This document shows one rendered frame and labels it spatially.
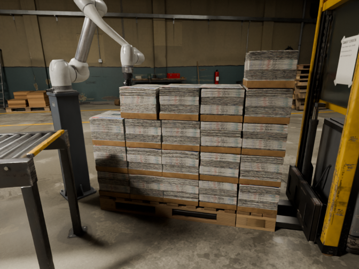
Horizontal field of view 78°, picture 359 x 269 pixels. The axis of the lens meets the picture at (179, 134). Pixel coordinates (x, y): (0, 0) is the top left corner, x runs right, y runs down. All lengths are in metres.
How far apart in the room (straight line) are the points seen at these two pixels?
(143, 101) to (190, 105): 0.35
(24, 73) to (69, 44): 1.78
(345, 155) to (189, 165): 0.96
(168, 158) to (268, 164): 0.72
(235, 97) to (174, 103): 0.42
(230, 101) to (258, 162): 0.47
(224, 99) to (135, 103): 0.63
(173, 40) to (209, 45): 1.30
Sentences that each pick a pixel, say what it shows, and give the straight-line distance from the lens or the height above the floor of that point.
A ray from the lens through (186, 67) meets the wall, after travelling 8.50.
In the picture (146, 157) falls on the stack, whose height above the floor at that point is 0.53.
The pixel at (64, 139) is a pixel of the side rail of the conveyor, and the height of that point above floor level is 0.75.
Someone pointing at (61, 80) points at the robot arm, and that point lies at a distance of 2.15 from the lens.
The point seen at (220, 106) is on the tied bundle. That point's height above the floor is 0.94.
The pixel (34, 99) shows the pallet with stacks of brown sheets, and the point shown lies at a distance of 7.98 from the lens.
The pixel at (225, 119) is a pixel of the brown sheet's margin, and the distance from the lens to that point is 1.55.
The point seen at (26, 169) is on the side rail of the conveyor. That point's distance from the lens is 1.20.
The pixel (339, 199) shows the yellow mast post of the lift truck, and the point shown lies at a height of 0.43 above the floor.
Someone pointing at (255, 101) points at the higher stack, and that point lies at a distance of 1.54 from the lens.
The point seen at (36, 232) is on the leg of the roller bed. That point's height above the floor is 0.43.
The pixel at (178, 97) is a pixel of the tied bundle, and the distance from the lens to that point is 1.57.
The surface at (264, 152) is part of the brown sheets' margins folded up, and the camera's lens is 1.63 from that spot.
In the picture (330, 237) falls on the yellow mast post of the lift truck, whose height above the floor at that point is 0.16.
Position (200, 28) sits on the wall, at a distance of 8.73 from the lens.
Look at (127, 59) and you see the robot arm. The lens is 1.82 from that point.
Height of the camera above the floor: 1.18
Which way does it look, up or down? 16 degrees down
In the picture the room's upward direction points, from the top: straight up
